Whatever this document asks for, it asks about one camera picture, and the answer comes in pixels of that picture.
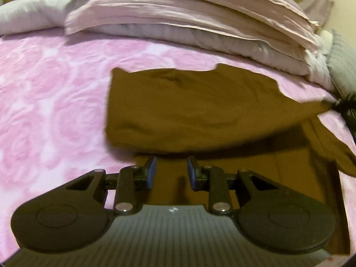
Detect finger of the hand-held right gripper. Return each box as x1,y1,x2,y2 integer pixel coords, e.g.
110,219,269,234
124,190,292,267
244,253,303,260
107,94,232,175
332,94,356,141

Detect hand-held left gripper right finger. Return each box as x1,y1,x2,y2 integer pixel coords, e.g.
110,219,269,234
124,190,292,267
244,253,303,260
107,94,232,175
187,156,280,216

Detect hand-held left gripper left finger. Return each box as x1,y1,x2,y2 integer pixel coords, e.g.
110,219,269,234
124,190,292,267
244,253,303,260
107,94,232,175
65,156,158,216

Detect brown garment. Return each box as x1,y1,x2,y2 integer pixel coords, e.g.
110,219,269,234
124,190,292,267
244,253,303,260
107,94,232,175
105,63,356,256

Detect grey knitted cushion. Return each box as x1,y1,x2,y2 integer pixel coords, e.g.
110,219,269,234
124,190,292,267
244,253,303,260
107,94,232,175
327,30,356,95

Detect pale pink cloth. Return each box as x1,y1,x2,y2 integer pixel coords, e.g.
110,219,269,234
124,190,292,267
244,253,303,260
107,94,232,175
302,0,335,30

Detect pink floral blanket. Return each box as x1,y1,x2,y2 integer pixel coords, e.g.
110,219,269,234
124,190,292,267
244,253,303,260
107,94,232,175
0,28,356,256

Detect folded pink quilt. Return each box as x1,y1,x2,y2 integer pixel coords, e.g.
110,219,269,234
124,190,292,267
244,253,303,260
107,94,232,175
65,0,320,54

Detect grey striped duvet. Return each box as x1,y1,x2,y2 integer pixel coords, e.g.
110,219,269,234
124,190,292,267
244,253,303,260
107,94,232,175
0,0,312,76

